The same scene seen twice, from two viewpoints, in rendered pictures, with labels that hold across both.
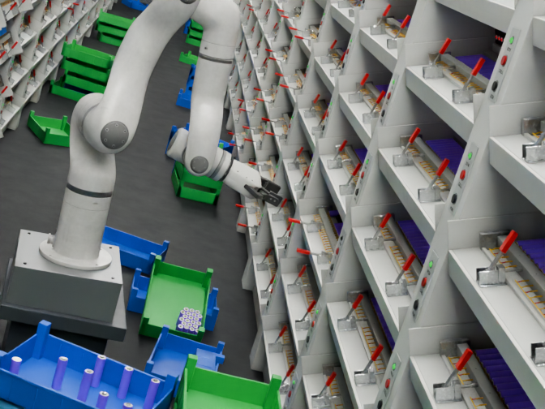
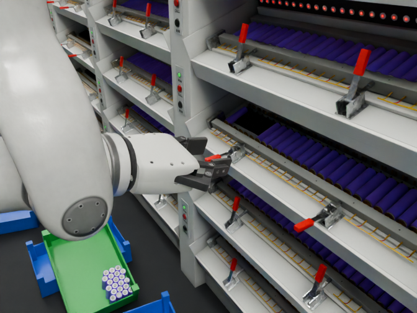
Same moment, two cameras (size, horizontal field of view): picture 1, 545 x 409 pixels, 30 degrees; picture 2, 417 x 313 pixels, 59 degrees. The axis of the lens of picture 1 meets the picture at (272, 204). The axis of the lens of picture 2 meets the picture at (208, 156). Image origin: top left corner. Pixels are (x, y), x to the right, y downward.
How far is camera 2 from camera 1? 2.26 m
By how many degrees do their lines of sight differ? 26
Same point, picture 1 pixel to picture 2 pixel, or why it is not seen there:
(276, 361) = (247, 301)
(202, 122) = (36, 116)
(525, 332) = not seen: outside the picture
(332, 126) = (193, 15)
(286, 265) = (195, 192)
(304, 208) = (193, 128)
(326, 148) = (195, 47)
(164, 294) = (71, 262)
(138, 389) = not seen: outside the picture
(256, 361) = (197, 279)
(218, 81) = not seen: outside the picture
